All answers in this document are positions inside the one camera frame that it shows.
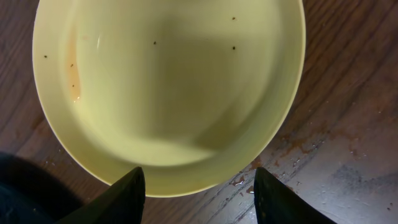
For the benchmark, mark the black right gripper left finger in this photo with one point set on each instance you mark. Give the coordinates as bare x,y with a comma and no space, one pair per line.
123,202

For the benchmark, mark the yellow plate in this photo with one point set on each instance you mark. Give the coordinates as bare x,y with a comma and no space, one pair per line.
190,90

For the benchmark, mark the round black tray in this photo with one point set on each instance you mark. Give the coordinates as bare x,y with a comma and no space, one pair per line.
31,195

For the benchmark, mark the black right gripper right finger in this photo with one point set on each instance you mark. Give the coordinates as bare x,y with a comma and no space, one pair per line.
275,203

